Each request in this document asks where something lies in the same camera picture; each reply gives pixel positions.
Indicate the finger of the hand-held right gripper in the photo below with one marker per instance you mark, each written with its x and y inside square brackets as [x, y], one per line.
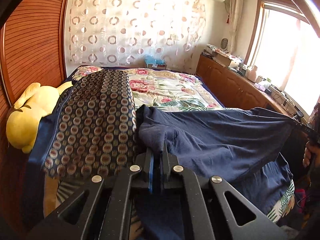
[306, 130]

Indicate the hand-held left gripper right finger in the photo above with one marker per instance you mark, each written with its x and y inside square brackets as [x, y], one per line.
[163, 172]

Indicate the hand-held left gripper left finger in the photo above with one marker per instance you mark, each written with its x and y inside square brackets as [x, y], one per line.
[150, 172]

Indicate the navy blue printed t-shirt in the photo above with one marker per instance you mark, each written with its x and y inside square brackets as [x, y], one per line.
[220, 142]

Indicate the person's right hand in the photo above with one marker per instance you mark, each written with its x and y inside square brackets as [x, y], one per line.
[307, 156]

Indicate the pink tissue pack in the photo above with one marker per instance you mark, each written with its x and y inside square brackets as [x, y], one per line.
[260, 86]

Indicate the wood-framed window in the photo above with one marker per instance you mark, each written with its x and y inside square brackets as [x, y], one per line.
[282, 50]

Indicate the palm leaf bed sheet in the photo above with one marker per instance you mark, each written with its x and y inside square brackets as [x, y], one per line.
[190, 105]

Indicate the dark circle-patterned pillow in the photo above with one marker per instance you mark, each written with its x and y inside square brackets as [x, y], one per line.
[100, 120]

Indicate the pink thermos jug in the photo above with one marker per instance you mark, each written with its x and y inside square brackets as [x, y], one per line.
[252, 73]

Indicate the floral blanket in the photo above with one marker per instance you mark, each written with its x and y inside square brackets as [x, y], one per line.
[160, 85]

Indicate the long wooden cabinet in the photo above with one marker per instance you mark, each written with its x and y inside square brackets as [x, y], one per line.
[230, 85]

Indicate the cardboard box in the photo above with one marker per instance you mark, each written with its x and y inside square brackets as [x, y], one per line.
[225, 60]

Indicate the blue box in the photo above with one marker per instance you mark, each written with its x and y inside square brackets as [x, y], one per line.
[155, 61]

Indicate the small round fan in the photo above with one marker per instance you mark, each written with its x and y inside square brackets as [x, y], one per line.
[224, 44]

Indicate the floral cloth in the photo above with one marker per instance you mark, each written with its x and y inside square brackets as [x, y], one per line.
[216, 48]

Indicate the beige patterned window curtain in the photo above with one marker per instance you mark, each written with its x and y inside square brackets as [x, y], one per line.
[235, 17]

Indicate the red tassel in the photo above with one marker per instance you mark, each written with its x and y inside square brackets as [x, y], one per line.
[228, 18]

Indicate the yellow plush toy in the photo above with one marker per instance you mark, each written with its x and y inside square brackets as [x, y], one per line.
[32, 115]

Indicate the sheer circle-patterned curtain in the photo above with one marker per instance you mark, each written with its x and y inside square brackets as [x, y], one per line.
[135, 25]

